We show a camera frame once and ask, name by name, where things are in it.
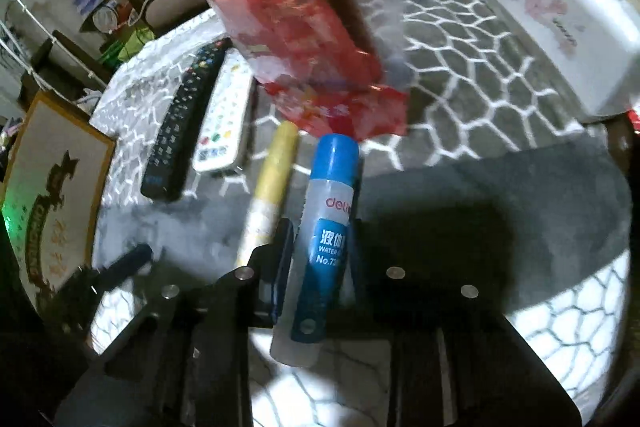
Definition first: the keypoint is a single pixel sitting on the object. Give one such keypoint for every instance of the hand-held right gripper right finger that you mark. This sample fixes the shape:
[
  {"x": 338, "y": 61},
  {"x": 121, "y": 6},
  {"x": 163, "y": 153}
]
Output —
[{"x": 360, "y": 278}]

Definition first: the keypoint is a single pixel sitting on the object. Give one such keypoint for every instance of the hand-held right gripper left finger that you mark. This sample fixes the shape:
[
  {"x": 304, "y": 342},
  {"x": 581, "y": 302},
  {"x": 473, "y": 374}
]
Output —
[{"x": 282, "y": 267}]

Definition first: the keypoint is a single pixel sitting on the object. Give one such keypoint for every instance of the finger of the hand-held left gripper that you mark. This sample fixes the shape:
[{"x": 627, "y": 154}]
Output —
[{"x": 132, "y": 257}]

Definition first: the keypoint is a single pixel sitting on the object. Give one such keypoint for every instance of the blue capped glue bottle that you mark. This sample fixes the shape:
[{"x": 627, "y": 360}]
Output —
[{"x": 325, "y": 217}]

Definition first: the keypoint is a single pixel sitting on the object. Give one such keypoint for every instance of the yellow marker pen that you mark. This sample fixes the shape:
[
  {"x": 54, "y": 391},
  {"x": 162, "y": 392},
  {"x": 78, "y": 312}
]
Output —
[{"x": 272, "y": 177}]

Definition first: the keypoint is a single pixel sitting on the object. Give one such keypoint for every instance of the black remote control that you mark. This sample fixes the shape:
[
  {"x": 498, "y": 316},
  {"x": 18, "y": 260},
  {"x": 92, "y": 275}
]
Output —
[{"x": 175, "y": 132}]

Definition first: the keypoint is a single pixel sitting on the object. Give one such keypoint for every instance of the white remote control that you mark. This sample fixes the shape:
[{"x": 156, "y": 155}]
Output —
[{"x": 225, "y": 117}]

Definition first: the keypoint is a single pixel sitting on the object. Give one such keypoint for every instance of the cardboard box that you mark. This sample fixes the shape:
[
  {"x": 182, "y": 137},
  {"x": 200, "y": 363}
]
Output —
[{"x": 50, "y": 187}]

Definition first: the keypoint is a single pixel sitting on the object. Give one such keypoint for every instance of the lime green bag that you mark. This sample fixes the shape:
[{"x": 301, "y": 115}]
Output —
[{"x": 125, "y": 47}]

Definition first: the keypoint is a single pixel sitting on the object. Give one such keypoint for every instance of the red snack plastic bag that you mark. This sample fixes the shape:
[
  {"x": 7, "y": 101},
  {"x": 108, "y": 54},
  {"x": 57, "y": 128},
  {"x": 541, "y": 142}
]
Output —
[{"x": 300, "y": 22}]

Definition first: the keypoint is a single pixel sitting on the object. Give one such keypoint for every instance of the white tissue box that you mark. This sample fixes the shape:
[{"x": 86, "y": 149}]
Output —
[{"x": 550, "y": 7}]

